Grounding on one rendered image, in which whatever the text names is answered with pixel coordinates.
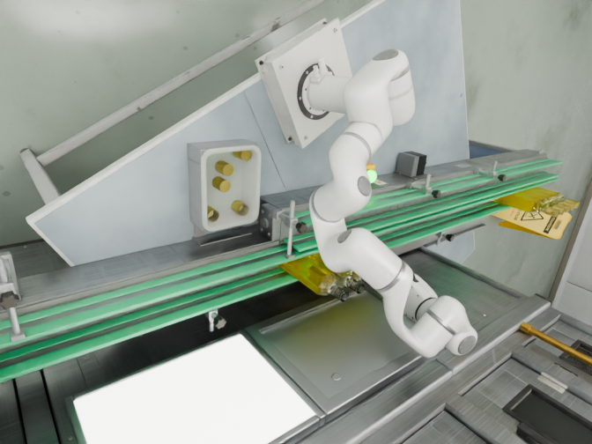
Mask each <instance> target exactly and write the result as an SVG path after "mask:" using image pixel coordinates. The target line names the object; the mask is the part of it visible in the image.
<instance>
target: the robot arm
mask: <svg viewBox="0 0 592 444"><path fill-rule="evenodd" d="M318 62H319V63H318V65H319V68H320V69H318V66H317V65H315V66H314V67H313V68H314V70H313V71H312V72H310V73H309V74H308V76H307V78H306V80H305V82H304V85H303V88H302V99H303V103H304V106H305V108H306V109H307V111H308V112H309V113H311V114H313V115H321V114H324V113H325V112H326V111H330V112H335V113H340V114H346V115H347V117H348V123H349V126H348V127H347V128H346V129H345V130H344V132H343V133H342V134H341V135H340V136H339V137H338V138H337V139H336V140H335V142H334V143H333V145H332V146H331V147H330V149H329V165H330V168H331V172H332V174H333V178H334V179H333V180H332V181H329V182H328V183H326V184H325V185H323V186H321V187H320V188H318V189H317V190H315V191H314V192H313V194H312V195H311V196H310V200H309V210H310V215H311V219H312V223H313V227H314V234H315V238H316V242H317V246H318V249H319V252H320V255H321V258H322V260H323V262H324V264H325V265H326V266H327V267H328V268H329V269H330V270H332V271H334V272H345V271H349V270H352V271H354V272H355V273H356V274H357V275H358V276H360V277H361V278H362V279H364V280H365V281H366V282H367V283H368V284H369V285H371V286H372V287H373V288H374V289H375V290H376V291H377V292H378V293H379V294H380V295H381V296H382V297H383V303H384V311H385V315H386V318H387V320H388V324H389V326H390V327H391V329H392V330H393V331H394V332H395V333H396V334H397V335H398V336H399V337H400V338H401V339H402V340H403V341H404V342H405V343H406V344H407V345H409V346H410V348H411V349H413V350H414V351H415V352H416V353H418V354H420V355H421V356H422V357H426V358H431V357H433V356H435V355H436V354H437V353H438V352H439V351H440V350H441V349H442V348H443V347H444V346H445V347H446V348H447V349H448V350H449V351H450V352H452V353H453V354H454V355H459V356H461V355H464V354H466V353H468V352H470V351H471V350H472V349H473V347H474V346H475V344H476V342H477V332H476V331H475V330H474V329H473V328H472V327H471V326H470V322H469V320H468V317H467V315H466V313H465V308H464V307H463V305H462V304H461V303H460V302H459V301H458V300H456V299H455V298H453V297H450V296H447V295H444V296H441V297H439V298H438V299H437V295H436V293H435V292H434V291H433V289H432V288H431V287H430V286H429V285H428V284H427V283H426V282H425V281H424V280H423V279H422V278H420V277H419V276H418V275H416V274H414V273H413V270H412V268H411V266H409V265H407V264H406V263H405V262H404V261H403V260H402V259H400V258H399V257H398V256H397V255H396V254H395V253H394V252H393V251H391V250H390V249H389V248H388V247H387V246H386V245H385V244H384V243H383V242H382V241H380V240H379V239H378V238H377V237H376V236H375V235H374V234H373V233H371V232H370V231H368V230H366V229H365V228H361V227H356V228H352V229H349V230H347V229H346V225H345V221H344V218H345V217H348V216H350V215H352V214H353V213H355V212H358V211H360V210H362V209H363V208H364V207H365V206H366V205H367V203H368V202H369V200H370V197H371V194H372V187H371V182H370V180H369V177H368V174H367V171H366V163H367V162H368V161H369V160H370V159H371V158H372V156H373V155H374V154H375V152H376V151H377V150H378V149H379V148H380V147H381V145H382V144H383V143H384V141H385V140H386V139H387V138H388V136H389V134H390V133H391V131H392V128H393V126H400V125H403V124H405V123H407V122H408V121H409V120H410V119H411V118H412V116H413V115H414V112H415V95H414V90H413V84H412V80H411V70H410V65H409V61H408V58H407V56H406V54H405V53H404V52H403V51H401V50H399V49H394V48H392V49H388V50H384V51H382V52H380V53H379V54H377V55H375V56H374V57H373V58H372V59H370V60H369V61H368V62H367V63H366V64H365V65H364V66H363V67H362V68H361V69H360V70H359V71H358V72H357V73H356V74H355V75H354V76H353V77H352V78H351V77H340V76H332V72H330V71H328V69H327V68H326V66H325V62H324V58H323V57H320V58H318ZM403 314H405V315H406V316H407V317H409V318H410V319H411V320H413V321H414V322H415V324H414V325H413V326H412V327H411V328H410V329H408V328H406V326H405V325H404V324H403Z"/></svg>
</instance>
